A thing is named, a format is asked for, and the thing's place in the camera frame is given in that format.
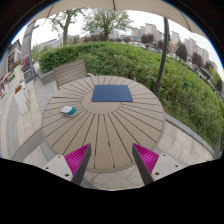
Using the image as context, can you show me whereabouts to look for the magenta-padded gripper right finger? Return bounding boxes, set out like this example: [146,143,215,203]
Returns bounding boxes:
[131,142,184,186]

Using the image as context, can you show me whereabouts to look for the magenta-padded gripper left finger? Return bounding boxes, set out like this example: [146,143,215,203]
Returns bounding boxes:
[41,143,92,186]

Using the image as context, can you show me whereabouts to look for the white and teal computer mouse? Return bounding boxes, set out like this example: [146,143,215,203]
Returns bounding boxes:
[59,105,78,117]

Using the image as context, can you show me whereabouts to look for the blue rectangular mouse pad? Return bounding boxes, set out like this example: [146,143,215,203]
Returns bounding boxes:
[91,84,134,103]

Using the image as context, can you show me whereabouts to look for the white planter with flowers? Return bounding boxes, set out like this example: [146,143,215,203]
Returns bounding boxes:
[12,60,26,85]
[13,84,31,116]

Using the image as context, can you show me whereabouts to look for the beige slatted outdoor chair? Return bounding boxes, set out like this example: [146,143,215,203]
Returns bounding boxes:
[52,59,95,90]

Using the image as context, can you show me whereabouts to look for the green hedge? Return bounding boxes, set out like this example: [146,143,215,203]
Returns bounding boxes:
[37,41,224,149]

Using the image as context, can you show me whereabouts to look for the dark curved umbrella pole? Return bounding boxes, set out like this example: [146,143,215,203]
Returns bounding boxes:
[153,17,171,96]

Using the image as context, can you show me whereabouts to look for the grey signboard pillar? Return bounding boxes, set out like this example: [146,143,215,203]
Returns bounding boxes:
[20,21,40,83]

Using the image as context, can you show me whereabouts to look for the distant high-rise buildings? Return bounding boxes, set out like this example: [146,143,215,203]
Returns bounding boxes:
[131,22,212,66]

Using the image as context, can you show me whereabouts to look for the tall thin-trunked tree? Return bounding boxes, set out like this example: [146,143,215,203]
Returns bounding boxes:
[49,8,85,47]

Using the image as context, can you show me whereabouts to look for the round leafy tree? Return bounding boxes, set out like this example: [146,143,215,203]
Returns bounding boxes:
[82,7,134,42]

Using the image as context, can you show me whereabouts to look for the beige patio umbrella canopy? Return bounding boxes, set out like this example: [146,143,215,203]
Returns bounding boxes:
[29,0,208,38]

